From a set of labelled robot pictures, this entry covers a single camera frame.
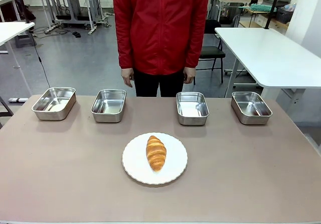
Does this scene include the black pole with clamp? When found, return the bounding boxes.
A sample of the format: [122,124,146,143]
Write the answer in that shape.
[15,0,36,24]

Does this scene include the small white table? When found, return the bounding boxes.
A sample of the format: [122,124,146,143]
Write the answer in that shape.
[0,21,36,97]

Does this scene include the dark plastic crate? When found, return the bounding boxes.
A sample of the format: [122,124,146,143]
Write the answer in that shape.
[276,7,294,24]

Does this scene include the red zip jacket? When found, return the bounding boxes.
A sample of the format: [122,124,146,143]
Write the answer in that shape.
[112,0,210,76]

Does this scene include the stainless steel rectangular container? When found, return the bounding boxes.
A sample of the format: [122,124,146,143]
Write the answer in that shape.
[31,87,77,121]
[231,91,273,126]
[90,89,127,123]
[176,91,210,126]

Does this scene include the large white table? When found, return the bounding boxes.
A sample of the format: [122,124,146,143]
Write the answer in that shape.
[215,27,321,99]

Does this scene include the black folding chair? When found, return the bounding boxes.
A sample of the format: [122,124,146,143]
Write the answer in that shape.
[195,19,226,84]

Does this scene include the black trousers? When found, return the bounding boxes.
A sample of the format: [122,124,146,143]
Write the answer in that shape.
[132,68,187,97]

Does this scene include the thin black stand pole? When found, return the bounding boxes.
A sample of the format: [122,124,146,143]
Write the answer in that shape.
[264,0,283,30]

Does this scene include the golden brown croissant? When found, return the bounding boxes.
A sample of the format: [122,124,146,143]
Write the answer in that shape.
[145,135,168,173]

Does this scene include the person's left hand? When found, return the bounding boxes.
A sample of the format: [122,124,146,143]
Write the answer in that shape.
[183,67,196,85]

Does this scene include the white scalloped plate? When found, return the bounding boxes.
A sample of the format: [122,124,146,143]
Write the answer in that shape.
[121,132,188,185]

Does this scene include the person's right hand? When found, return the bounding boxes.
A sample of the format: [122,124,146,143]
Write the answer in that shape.
[121,67,134,88]

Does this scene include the black hanging cable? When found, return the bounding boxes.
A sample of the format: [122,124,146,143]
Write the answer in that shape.
[29,29,51,88]

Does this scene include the green plastic basket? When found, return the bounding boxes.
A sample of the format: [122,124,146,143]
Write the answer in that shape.
[249,4,273,12]

